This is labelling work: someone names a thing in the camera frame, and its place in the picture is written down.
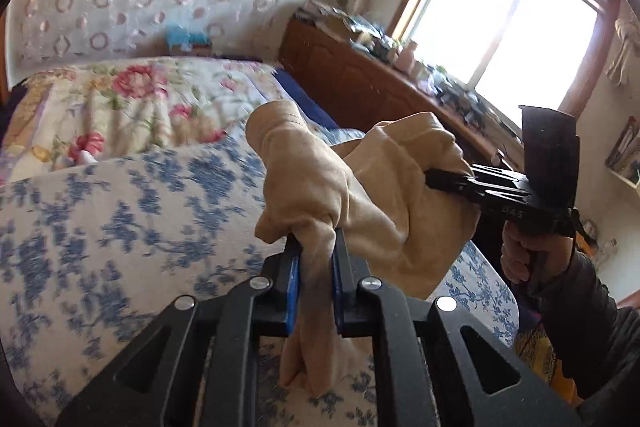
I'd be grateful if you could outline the person's right hand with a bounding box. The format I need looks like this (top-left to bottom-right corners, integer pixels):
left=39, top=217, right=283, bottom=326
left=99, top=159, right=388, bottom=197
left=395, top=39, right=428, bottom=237
left=501, top=221, right=576, bottom=293

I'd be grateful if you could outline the white wall shelf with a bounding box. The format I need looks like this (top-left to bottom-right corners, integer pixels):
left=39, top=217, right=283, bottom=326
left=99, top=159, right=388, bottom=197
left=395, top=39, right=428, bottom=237
left=602, top=157, right=640, bottom=194

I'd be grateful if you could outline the cardboard box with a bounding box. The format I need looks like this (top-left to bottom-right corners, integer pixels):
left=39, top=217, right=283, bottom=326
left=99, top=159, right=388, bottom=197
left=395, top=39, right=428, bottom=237
left=320, top=14, right=358, bottom=40

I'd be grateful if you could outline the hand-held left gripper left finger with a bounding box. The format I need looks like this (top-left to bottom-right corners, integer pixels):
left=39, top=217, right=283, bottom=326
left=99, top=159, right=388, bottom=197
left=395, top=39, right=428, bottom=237
left=55, top=239, right=303, bottom=427

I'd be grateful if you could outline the white plastic bottle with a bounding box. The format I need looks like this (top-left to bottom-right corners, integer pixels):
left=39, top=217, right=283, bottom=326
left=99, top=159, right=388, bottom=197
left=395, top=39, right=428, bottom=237
left=397, top=41, right=418, bottom=70

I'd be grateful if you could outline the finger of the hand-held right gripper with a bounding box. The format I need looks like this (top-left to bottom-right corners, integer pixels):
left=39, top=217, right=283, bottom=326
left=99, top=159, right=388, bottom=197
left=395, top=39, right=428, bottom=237
left=424, top=168, right=532, bottom=211
left=470, top=164, right=532, bottom=194

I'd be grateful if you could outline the person's right forearm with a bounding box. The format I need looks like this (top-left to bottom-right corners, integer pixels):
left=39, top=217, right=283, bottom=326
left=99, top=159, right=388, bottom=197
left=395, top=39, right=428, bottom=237
left=537, top=252, right=640, bottom=427

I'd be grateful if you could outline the blue floral bed sheet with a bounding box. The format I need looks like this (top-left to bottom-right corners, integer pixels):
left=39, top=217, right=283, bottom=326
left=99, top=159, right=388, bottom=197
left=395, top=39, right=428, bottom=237
left=0, top=127, right=521, bottom=427

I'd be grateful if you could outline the teal plastic packet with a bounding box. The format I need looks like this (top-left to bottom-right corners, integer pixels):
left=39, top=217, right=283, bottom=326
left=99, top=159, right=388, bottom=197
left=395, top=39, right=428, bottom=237
left=345, top=12, right=386, bottom=32

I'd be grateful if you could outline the wooden-framed window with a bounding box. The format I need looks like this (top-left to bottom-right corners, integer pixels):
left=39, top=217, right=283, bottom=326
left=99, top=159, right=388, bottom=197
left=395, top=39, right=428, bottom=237
left=387, top=0, right=623, bottom=128

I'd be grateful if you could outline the blue tissue pack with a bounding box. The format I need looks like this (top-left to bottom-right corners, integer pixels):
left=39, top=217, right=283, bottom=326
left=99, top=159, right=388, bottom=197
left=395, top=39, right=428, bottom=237
left=165, top=24, right=213, bottom=55

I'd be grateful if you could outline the black stand tool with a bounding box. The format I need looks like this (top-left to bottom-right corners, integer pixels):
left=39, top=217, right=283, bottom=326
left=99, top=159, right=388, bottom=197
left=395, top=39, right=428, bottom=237
left=435, top=82, right=481, bottom=118

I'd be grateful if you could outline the long wooden cabinet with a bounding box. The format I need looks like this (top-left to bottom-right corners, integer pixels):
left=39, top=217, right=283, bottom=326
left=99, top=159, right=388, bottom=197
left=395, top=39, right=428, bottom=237
left=277, top=17, right=523, bottom=178

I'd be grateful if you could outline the brown leaning book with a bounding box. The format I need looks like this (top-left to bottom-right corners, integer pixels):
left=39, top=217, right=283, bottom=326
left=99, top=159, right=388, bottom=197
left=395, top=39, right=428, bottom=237
left=605, top=116, right=640, bottom=175

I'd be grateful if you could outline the yellow patterned cloth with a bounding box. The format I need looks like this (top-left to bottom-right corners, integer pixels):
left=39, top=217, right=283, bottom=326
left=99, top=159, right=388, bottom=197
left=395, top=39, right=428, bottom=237
left=515, top=322, right=558, bottom=403

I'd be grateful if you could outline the pink floral blanket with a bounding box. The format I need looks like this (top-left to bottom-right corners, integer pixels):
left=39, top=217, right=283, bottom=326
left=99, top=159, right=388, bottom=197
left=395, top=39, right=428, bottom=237
left=0, top=57, right=286, bottom=188

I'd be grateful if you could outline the beige blanket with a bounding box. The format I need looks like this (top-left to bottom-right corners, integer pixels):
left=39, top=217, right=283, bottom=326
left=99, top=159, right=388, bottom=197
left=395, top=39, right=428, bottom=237
left=246, top=99, right=473, bottom=398

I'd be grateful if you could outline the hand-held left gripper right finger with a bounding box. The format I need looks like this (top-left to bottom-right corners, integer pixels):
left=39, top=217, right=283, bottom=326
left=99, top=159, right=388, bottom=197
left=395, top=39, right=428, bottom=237
left=331, top=229, right=583, bottom=427

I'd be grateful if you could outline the tied cream curtain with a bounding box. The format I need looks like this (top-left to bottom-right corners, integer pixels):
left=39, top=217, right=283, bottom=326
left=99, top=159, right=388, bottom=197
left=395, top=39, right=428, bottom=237
left=605, top=2, right=640, bottom=88

